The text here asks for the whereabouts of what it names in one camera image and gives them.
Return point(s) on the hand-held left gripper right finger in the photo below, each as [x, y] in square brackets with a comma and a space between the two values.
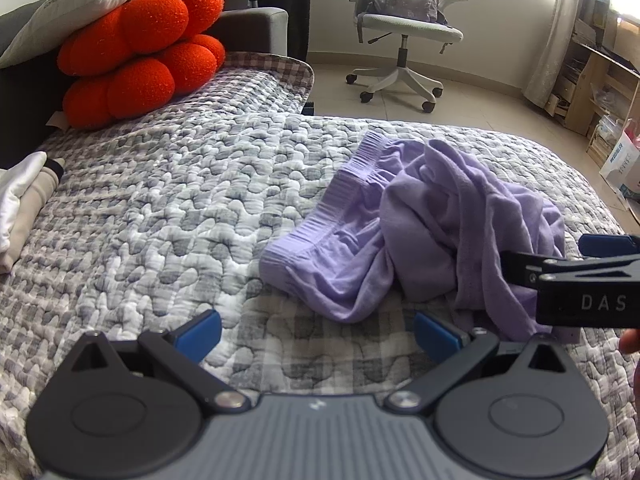
[436, 335]

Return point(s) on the white office chair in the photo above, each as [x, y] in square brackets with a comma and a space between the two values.
[410, 32]

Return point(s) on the orange plush cushion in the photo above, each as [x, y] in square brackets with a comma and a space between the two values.
[140, 80]

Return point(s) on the lavender pants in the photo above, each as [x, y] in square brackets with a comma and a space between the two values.
[425, 220]

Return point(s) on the person's right hand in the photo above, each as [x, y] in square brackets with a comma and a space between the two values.
[632, 342]

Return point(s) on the wooden shelf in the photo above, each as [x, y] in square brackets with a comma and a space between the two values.
[595, 75]

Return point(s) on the white pillow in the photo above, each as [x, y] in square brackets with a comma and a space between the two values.
[75, 5]

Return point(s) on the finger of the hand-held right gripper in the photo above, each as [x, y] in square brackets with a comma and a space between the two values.
[607, 245]
[522, 267]

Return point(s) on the beige folded garment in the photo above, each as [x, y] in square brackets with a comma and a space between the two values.
[32, 230]

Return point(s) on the pale curtain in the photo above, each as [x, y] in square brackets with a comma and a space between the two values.
[560, 35]

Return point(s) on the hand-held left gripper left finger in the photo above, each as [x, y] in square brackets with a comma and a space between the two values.
[197, 334]

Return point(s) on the white cardboard box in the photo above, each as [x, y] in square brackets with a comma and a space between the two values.
[625, 165]

